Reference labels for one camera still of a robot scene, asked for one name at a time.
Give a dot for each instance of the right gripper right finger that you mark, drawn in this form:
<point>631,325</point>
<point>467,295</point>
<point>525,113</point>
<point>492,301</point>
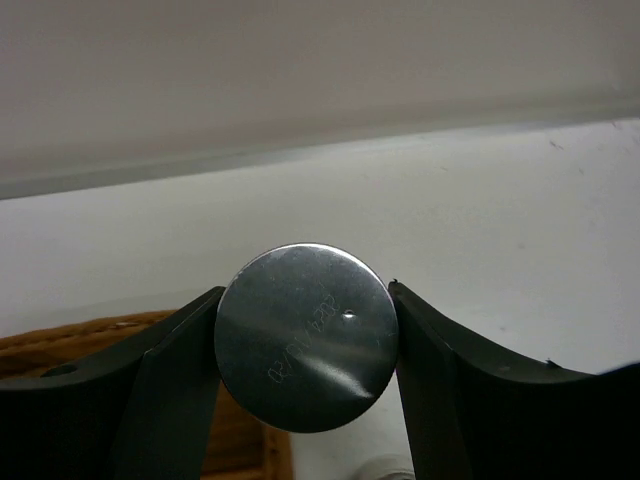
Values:
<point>474,409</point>

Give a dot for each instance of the black cap spice bottle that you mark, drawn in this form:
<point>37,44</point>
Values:
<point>386,467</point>

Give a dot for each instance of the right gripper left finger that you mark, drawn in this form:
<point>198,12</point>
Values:
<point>139,409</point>

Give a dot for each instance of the brown wicker divided tray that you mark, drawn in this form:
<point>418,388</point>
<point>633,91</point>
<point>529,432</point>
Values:
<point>239,447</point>

